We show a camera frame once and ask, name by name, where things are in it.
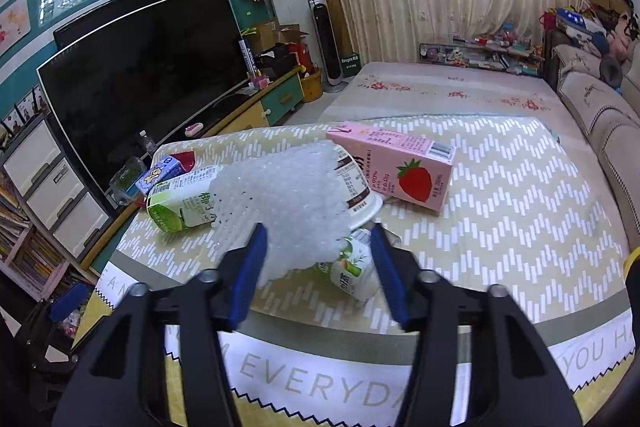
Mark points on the white green drink carton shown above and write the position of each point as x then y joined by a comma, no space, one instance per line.
350,267

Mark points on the pink flower wall picture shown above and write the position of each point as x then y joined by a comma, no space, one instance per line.
14,24

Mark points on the grey neck pillow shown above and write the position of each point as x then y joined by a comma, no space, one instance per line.
611,69

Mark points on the small blue box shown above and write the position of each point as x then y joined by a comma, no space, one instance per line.
160,172

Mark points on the black bin with yellow rim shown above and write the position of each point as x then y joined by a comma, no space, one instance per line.
632,264

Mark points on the clear water bottle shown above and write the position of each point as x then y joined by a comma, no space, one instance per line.
147,147

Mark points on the pink strawberry milk carton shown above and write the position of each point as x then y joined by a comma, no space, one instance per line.
400,157

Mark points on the white black shuttlecock tube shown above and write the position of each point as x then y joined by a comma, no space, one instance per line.
248,57

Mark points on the bed with floral sheet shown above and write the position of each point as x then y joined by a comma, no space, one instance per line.
450,87

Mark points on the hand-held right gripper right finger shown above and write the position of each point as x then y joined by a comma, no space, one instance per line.
387,272

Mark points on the cluttered glass coffee table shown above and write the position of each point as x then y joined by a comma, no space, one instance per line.
480,54

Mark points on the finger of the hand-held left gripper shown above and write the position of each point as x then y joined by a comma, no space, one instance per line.
70,302

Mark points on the row of photo frames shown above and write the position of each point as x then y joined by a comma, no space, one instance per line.
25,112

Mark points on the white paper cup bowl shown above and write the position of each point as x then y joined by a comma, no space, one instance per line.
357,187

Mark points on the large black television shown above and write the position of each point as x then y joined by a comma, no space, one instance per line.
140,82

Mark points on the shelf of books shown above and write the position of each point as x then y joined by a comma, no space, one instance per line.
25,257

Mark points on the small pink toy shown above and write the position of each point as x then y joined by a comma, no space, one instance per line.
193,129

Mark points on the white bubble wrap sheet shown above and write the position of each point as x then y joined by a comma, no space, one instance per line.
280,207

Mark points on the yellow bucket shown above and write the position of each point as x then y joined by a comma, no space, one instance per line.
311,88

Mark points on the beige sofa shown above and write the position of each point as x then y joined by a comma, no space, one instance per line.
610,132

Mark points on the black box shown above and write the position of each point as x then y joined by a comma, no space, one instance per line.
277,63

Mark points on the black wall screen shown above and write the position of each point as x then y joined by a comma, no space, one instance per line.
125,7

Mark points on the black tower fan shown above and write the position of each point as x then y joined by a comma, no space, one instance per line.
325,42

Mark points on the pile of plush toys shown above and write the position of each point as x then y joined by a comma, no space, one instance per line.
627,29

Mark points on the open cardboard box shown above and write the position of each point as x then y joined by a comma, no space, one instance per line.
272,37

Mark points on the white drawer unit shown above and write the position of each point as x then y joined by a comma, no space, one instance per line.
45,187

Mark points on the green box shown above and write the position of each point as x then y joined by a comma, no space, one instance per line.
351,66

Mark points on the blue star print bag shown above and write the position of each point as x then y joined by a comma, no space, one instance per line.
580,21

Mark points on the green white juice carton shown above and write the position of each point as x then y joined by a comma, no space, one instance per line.
180,207

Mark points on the red container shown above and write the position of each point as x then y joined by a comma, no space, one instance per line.
301,54

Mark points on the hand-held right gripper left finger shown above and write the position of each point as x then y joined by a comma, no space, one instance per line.
247,272

